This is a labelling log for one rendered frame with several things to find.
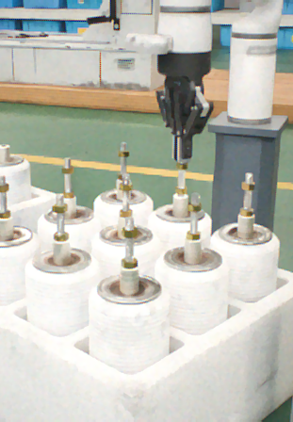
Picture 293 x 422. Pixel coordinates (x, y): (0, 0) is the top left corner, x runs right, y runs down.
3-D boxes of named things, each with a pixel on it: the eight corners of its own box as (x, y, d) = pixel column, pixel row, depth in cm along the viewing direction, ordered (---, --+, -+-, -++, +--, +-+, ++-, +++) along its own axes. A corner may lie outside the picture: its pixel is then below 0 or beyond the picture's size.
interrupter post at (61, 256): (53, 267, 85) (52, 243, 84) (52, 260, 88) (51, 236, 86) (73, 266, 86) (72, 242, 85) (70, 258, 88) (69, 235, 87)
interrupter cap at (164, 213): (177, 204, 108) (177, 200, 108) (215, 217, 103) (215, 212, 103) (144, 216, 103) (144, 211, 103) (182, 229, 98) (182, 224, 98)
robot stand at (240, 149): (217, 235, 162) (222, 110, 152) (278, 243, 157) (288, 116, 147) (201, 258, 149) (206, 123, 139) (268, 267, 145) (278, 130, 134)
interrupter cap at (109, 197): (128, 189, 115) (128, 185, 115) (155, 201, 110) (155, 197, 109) (90, 198, 111) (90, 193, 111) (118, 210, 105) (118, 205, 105)
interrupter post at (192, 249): (198, 257, 88) (199, 234, 87) (204, 265, 86) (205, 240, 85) (180, 259, 88) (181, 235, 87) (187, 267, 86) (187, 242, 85)
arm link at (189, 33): (122, 49, 95) (121, 3, 93) (190, 44, 100) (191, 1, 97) (152, 56, 87) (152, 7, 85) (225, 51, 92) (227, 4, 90)
